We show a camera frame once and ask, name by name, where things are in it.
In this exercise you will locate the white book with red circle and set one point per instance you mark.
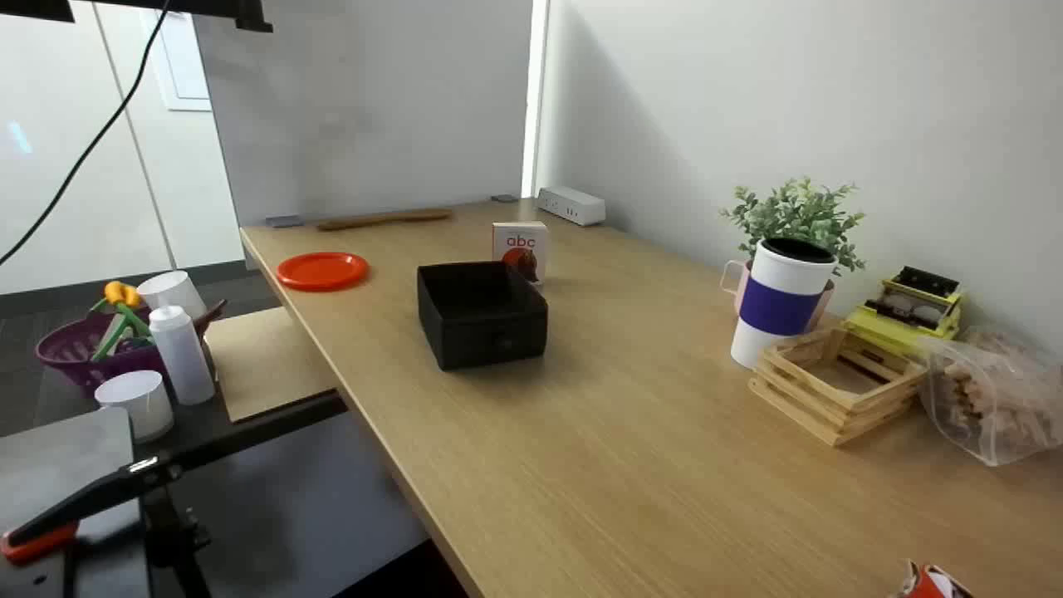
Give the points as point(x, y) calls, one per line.
point(521, 238)

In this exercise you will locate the black fabric box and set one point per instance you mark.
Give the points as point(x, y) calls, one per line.
point(485, 334)

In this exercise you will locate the white rectangular box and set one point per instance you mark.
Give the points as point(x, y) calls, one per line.
point(572, 206)

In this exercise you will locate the long brown wooden stick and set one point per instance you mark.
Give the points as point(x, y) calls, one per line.
point(386, 221)

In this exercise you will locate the orange plastic plate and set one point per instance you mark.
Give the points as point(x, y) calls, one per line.
point(323, 270)

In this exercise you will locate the white cup with purple band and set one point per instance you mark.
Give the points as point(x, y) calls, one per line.
point(778, 302)

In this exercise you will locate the small grey block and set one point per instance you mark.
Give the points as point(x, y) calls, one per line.
point(283, 221)

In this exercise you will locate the light wooden board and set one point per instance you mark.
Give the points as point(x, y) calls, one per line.
point(268, 361)

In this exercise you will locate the green artificial plant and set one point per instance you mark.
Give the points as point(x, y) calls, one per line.
point(798, 212)

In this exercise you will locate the wooden slat crate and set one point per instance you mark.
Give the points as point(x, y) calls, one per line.
point(834, 386)

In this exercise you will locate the white plastic bottle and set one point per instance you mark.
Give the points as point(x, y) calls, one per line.
point(185, 361)

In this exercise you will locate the white paper cup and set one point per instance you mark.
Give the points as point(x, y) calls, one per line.
point(172, 294)
point(133, 400)

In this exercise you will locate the yellow and black toy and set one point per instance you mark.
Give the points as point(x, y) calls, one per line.
point(911, 315)

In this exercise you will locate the purple bowl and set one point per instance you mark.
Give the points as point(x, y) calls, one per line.
point(68, 353)

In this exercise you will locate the clear plastic snack bag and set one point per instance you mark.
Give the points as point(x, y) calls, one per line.
point(993, 402)

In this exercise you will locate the red snack packet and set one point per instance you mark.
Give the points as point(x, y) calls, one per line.
point(934, 582)

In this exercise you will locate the grey sheet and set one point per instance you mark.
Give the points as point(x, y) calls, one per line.
point(54, 466)

